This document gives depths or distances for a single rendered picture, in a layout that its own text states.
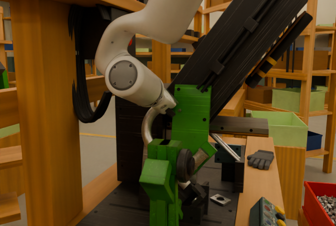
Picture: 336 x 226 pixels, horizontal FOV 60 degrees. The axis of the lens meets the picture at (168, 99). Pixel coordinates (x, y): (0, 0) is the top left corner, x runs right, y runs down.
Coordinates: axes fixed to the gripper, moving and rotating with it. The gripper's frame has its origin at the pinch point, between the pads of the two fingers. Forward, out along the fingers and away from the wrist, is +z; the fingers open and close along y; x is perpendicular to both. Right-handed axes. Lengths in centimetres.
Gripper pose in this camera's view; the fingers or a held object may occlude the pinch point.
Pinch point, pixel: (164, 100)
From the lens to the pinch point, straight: 87.3
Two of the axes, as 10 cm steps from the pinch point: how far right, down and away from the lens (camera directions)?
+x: -7.6, 6.5, 0.9
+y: -6.0, -7.5, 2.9
